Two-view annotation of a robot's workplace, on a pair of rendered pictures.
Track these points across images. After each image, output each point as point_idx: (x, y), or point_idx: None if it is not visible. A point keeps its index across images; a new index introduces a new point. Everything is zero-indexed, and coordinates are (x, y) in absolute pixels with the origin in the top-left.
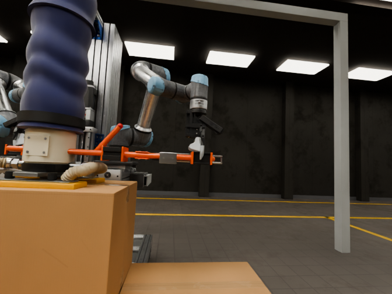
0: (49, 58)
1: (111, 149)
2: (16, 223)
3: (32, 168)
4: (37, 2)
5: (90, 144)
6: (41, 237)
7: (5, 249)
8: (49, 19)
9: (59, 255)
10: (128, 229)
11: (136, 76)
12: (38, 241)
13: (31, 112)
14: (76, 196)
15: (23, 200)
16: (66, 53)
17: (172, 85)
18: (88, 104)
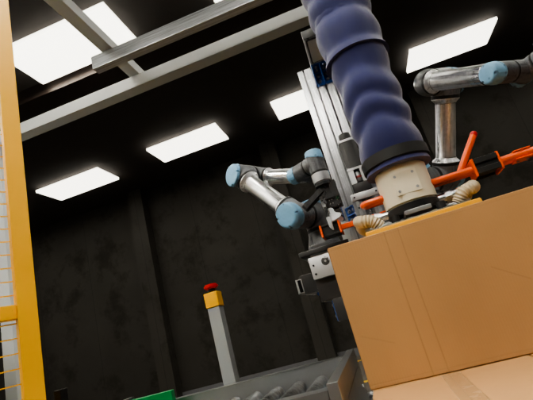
0: (378, 92)
1: (485, 158)
2: (450, 248)
3: (413, 205)
4: (345, 47)
5: (383, 210)
6: (483, 254)
7: (451, 278)
8: (361, 57)
9: (514, 267)
10: None
11: (435, 86)
12: (483, 259)
13: (391, 148)
14: (499, 201)
15: (444, 224)
16: (390, 81)
17: (513, 63)
18: (358, 160)
